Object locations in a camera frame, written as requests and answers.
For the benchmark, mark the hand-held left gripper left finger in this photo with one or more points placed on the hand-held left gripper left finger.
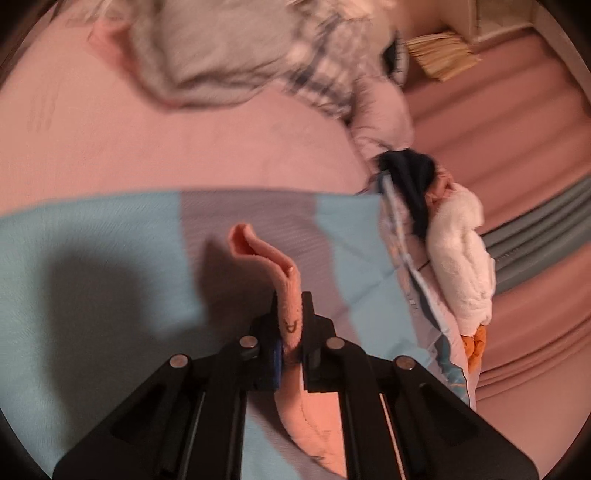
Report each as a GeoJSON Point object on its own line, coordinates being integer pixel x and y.
{"type": "Point", "coordinates": [276, 369]}

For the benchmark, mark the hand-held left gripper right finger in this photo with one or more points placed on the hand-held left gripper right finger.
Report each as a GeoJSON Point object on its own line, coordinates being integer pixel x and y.
{"type": "Point", "coordinates": [314, 332]}

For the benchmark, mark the pink cartoon print garment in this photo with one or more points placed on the pink cartoon print garment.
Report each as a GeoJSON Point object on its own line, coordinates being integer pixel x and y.
{"type": "Point", "coordinates": [288, 318]}

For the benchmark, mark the white fluffy cloth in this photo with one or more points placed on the white fluffy cloth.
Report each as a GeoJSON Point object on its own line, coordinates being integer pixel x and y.
{"type": "Point", "coordinates": [461, 263]}

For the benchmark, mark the dark navy cloth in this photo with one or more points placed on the dark navy cloth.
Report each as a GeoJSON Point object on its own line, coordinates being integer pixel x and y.
{"type": "Point", "coordinates": [411, 175]}

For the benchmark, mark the blue grey printed blanket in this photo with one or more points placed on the blue grey printed blanket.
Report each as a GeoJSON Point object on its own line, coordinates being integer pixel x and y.
{"type": "Point", "coordinates": [92, 240]}

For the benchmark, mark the pink padded cloth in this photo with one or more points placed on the pink padded cloth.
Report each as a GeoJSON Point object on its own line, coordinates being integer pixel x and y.
{"type": "Point", "coordinates": [383, 115]}

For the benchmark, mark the pink bed sheet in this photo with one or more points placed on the pink bed sheet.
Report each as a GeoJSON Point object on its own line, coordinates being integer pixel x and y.
{"type": "Point", "coordinates": [138, 152]}

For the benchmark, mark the grey plaid garment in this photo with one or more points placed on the grey plaid garment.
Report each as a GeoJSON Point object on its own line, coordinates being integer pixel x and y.
{"type": "Point", "coordinates": [221, 50]}

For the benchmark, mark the woven straw mat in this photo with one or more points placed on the woven straw mat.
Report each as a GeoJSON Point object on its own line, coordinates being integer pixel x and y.
{"type": "Point", "coordinates": [443, 55]}

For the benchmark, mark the white furniture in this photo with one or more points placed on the white furniture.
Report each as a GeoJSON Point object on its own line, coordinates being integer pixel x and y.
{"type": "Point", "coordinates": [489, 18]}

